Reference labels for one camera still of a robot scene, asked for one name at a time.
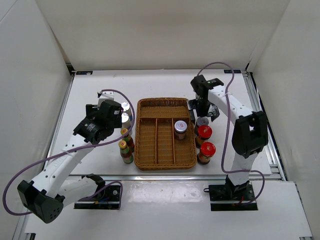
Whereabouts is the white lid jar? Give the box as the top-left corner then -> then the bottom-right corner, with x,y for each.
174,120 -> 188,140
194,117 -> 209,131

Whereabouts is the wicker divided basket tray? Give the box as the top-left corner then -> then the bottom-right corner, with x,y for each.
134,97 -> 197,171

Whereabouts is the green label sauce bottle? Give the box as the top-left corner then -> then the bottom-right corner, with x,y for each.
120,128 -> 135,153
118,140 -> 134,164

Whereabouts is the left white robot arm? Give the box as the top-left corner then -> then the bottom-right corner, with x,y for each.
17,99 -> 123,224

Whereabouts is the silver lid shaker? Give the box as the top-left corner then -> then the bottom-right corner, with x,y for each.
121,101 -> 133,124
121,112 -> 133,135

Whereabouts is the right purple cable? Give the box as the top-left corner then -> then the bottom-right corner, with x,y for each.
196,61 -> 266,206

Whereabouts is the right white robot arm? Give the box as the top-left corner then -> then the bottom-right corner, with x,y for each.
190,74 -> 268,200

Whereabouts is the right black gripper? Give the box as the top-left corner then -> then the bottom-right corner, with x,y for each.
187,97 -> 220,124

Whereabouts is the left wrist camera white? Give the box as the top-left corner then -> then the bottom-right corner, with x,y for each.
97,91 -> 114,107

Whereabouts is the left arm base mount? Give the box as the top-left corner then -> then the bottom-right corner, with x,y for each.
73,181 -> 123,210

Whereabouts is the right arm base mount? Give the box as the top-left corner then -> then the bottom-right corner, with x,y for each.
203,183 -> 258,212

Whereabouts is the red lid chili jar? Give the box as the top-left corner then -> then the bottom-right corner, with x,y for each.
195,125 -> 213,148
197,142 -> 216,165

